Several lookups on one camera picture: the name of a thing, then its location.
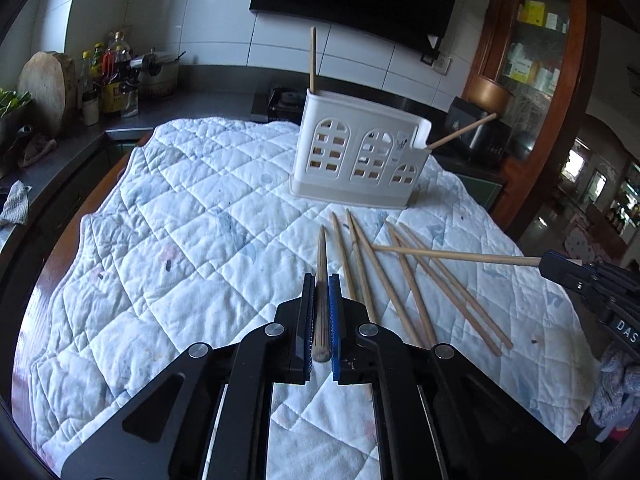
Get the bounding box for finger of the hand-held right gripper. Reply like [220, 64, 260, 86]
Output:
[539, 263, 602, 292]
[541, 250, 597, 274]

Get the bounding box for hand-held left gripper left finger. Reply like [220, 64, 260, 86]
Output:
[60, 272, 317, 480]

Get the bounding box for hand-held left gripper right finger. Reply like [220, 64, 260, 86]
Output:
[327, 274, 588, 480]

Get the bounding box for dark brown wooden chopstick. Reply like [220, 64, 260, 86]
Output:
[312, 226, 332, 364]

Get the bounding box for group of bamboo chopsticks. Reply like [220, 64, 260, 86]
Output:
[330, 209, 514, 357]

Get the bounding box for white plastic chopstick holder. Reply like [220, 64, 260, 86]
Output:
[289, 87, 433, 209]

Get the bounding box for white dotted cushion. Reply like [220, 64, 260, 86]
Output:
[564, 225, 602, 262]

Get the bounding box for wooden glass door cabinet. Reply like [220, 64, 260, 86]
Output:
[462, 0, 602, 232]

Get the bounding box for white quilted mat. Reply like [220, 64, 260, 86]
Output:
[30, 117, 601, 480]

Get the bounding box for black kitchen appliance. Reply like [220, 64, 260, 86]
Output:
[444, 97, 512, 164]

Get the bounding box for copper bowl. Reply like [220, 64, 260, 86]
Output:
[462, 75, 514, 114]

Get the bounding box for black gas stove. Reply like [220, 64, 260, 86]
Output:
[250, 84, 312, 124]

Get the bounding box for yellow box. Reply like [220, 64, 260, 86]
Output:
[517, 0, 546, 26]

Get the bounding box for steel pressure cooker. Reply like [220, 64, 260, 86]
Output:
[134, 48, 187, 100]

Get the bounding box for large dark sauce bottle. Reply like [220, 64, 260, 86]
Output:
[100, 31, 133, 114]

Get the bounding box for checkered dish cloth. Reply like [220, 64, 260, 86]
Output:
[0, 180, 29, 227]

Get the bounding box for brown rag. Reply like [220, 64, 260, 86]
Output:
[21, 134, 59, 167]

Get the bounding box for black range hood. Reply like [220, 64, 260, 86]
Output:
[248, 0, 496, 54]

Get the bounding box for round wooden cutting board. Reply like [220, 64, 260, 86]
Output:
[18, 51, 77, 139]

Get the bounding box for green leafy vegetables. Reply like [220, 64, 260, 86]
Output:
[0, 88, 32, 117]

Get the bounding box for white wall socket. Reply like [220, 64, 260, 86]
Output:
[421, 52, 452, 75]

